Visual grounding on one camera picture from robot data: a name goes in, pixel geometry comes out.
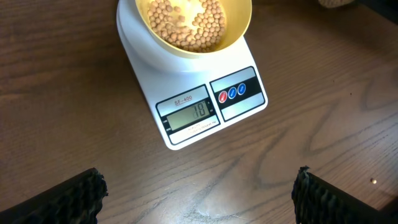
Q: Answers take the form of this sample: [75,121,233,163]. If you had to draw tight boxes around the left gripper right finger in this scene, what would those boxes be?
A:
[291,166,397,224]

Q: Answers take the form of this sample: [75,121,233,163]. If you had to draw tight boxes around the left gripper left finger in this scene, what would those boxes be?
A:
[1,168,108,224]

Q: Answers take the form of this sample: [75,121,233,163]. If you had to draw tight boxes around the white digital kitchen scale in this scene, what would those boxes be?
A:
[116,1,268,150]

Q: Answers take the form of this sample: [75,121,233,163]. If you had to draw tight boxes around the yellow bowl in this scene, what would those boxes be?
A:
[135,0,252,58]

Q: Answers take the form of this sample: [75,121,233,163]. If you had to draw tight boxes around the soybeans in yellow bowl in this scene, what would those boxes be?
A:
[147,0,226,53]

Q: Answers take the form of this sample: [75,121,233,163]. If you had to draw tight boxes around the soybeans in container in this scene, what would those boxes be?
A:
[318,0,355,9]

